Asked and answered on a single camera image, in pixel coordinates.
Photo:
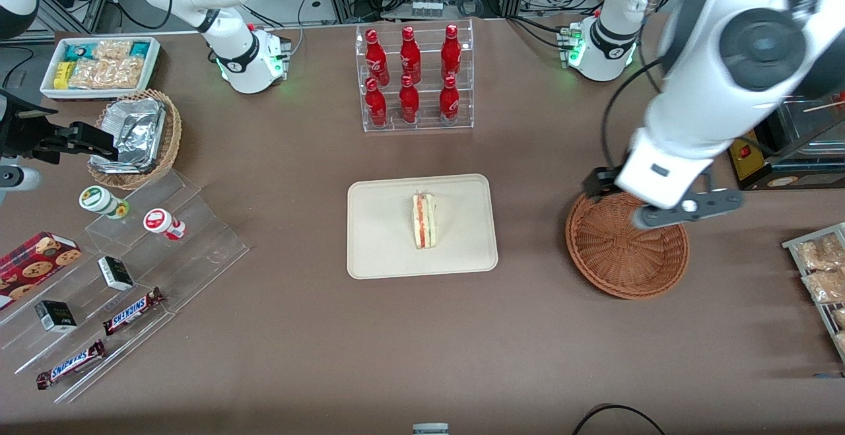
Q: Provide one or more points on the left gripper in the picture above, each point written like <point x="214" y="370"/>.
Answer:
<point x="599" y="181"/>

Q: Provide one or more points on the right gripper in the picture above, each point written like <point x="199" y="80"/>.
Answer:
<point x="26" y="133"/>

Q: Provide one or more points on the triangular sandwich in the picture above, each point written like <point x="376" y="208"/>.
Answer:
<point x="424" y="220"/>

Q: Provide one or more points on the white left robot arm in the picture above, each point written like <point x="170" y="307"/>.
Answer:
<point x="759" y="45"/>

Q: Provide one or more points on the aluminium foil tray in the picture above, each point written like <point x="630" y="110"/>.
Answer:
<point x="138" y="131"/>

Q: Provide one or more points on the brown wicker basket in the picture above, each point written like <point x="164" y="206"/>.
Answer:
<point x="620" y="260"/>

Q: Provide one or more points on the light tan wicker basket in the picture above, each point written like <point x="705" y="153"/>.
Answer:
<point x="173" y="134"/>

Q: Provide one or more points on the tray of packaged snacks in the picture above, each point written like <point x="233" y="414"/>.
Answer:
<point x="792" y="245"/>

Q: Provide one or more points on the beige plastic tray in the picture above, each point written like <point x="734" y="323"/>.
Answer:
<point x="383" y="237"/>

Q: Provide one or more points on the green lid yogurt cup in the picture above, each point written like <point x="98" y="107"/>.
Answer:
<point x="98" y="199"/>

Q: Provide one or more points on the white plastic snack bin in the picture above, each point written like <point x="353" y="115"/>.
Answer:
<point x="49" y="88"/>

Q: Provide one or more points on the yellow snack packet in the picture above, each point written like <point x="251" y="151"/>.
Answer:
<point x="63" y="75"/>

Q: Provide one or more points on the clear rice cracker bag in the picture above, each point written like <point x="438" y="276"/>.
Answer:
<point x="112" y="49"/>
<point x="105" y="74"/>

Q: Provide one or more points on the teal snack packet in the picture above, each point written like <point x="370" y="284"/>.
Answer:
<point x="78" y="53"/>
<point x="140" y="49"/>

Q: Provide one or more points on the red lid yogurt cup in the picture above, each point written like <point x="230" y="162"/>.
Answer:
<point x="158" y="221"/>

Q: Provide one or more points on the red plaid cookie box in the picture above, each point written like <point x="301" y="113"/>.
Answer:
<point x="33" y="267"/>

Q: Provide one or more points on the small black carton box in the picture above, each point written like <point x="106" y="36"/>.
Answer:
<point x="56" y="316"/>
<point x="115" y="273"/>

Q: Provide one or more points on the black control box machine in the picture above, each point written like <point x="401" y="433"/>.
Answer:
<point x="749" y="164"/>

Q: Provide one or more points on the clear acrylic stepped shelf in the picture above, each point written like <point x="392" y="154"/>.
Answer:
<point x="198" y="243"/>

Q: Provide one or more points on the red cola bottle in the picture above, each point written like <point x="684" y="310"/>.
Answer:
<point x="409" y="103"/>
<point x="375" y="106"/>
<point x="449" y="103"/>
<point x="451" y="55"/>
<point x="410" y="57"/>
<point x="375" y="59"/>

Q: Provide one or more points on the Snickers chocolate bar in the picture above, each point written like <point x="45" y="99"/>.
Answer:
<point x="69" y="364"/>
<point x="132" y="311"/>

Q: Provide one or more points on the clear acrylic bottle rack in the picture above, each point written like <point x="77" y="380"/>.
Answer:
<point x="429" y="125"/>

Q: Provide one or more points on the clear fried snack bag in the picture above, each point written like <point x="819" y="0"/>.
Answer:
<point x="841" y="342"/>
<point x="818" y="253"/>
<point x="840" y="317"/>
<point x="825" y="286"/>

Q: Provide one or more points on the small grey white device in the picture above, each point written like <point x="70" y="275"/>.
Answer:
<point x="430" y="429"/>

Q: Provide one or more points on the small blue object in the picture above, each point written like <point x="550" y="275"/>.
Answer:
<point x="828" y="375"/>

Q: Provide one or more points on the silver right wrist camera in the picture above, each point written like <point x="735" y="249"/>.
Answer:
<point x="18" y="177"/>

